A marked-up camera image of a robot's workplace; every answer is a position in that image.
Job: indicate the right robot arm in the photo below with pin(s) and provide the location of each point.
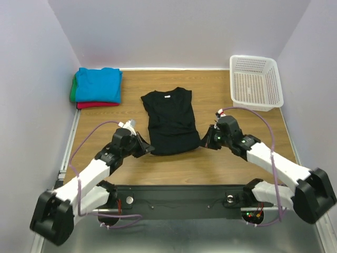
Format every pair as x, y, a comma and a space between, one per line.
289, 173

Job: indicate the green folded t shirt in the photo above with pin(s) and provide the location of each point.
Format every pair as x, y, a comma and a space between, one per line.
73, 90

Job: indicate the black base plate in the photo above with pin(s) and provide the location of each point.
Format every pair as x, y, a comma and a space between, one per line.
180, 202

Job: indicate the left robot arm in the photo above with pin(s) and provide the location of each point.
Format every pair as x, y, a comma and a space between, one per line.
58, 211

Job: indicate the white plastic basket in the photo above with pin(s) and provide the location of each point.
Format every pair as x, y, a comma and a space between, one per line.
255, 83

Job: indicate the red folded t shirt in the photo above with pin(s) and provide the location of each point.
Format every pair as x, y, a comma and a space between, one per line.
85, 105

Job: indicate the aluminium frame rail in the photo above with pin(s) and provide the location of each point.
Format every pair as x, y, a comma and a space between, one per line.
305, 198

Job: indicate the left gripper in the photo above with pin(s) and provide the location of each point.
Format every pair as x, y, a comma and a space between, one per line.
143, 146

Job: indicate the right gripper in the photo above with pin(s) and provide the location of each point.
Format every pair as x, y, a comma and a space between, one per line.
210, 137

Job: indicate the blue folded t shirt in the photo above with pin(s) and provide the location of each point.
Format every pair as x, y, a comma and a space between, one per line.
99, 85

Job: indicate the black t shirt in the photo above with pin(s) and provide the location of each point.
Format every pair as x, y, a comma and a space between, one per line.
171, 121

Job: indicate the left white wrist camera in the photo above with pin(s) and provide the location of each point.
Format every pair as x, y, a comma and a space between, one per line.
130, 124

